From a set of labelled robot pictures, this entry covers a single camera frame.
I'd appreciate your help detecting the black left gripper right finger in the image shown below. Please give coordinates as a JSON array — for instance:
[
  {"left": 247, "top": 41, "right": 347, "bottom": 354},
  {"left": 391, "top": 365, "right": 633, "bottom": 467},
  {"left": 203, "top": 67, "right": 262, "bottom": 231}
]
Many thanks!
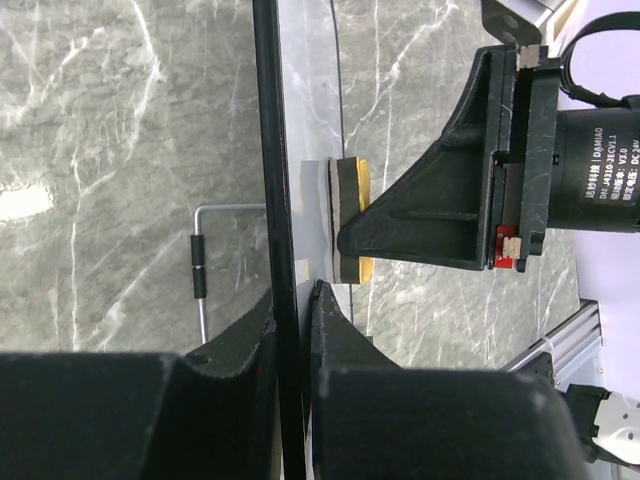
[{"left": 310, "top": 281, "right": 588, "bottom": 479}]

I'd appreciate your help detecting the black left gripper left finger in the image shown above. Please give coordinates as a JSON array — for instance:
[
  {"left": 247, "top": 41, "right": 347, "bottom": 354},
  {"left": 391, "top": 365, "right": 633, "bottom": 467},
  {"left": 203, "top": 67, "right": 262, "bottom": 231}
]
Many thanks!
[{"left": 1, "top": 297, "right": 280, "bottom": 479}]

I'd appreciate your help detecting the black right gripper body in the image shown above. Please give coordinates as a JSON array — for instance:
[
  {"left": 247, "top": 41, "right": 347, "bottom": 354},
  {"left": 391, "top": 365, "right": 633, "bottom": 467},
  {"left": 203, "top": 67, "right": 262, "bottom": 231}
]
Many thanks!
[{"left": 489, "top": 45, "right": 560, "bottom": 273}]

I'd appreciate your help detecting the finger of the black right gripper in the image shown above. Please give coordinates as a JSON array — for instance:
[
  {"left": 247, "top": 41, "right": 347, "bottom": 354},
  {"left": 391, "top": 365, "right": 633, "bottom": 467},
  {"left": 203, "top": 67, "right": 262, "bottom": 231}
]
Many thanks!
[{"left": 337, "top": 45, "right": 517, "bottom": 271}]

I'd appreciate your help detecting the yellow bone-shaped eraser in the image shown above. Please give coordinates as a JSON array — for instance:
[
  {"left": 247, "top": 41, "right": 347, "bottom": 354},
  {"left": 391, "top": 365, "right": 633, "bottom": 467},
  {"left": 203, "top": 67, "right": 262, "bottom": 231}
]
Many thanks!
[{"left": 325, "top": 156, "right": 375, "bottom": 286}]

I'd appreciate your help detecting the white whiteboard black frame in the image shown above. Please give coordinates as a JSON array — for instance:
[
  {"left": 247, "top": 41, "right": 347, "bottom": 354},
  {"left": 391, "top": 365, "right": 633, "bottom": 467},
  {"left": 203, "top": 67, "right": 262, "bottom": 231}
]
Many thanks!
[{"left": 253, "top": 1, "right": 369, "bottom": 479}]

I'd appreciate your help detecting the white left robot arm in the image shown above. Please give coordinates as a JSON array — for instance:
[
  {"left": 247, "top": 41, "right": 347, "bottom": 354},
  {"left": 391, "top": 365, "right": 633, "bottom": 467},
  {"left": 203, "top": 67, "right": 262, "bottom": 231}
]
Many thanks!
[{"left": 1, "top": 282, "right": 639, "bottom": 479}]

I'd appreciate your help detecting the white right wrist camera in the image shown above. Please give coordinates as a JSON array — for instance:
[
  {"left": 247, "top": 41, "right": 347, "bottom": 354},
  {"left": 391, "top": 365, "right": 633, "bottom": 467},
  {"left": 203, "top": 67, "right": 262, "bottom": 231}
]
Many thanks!
[{"left": 480, "top": 0, "right": 563, "bottom": 45}]

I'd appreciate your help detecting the metal whiteboard stand wire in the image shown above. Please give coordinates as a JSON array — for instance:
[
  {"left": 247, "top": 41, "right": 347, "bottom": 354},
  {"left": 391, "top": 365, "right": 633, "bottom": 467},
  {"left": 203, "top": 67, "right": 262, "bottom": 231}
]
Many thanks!
[{"left": 192, "top": 203, "right": 267, "bottom": 346}]

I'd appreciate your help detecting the aluminium mounting rail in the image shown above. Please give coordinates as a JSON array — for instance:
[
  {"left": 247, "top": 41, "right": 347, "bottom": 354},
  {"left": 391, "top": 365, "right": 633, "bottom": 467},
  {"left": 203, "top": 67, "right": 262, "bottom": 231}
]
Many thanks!
[{"left": 503, "top": 300, "right": 604, "bottom": 392}]

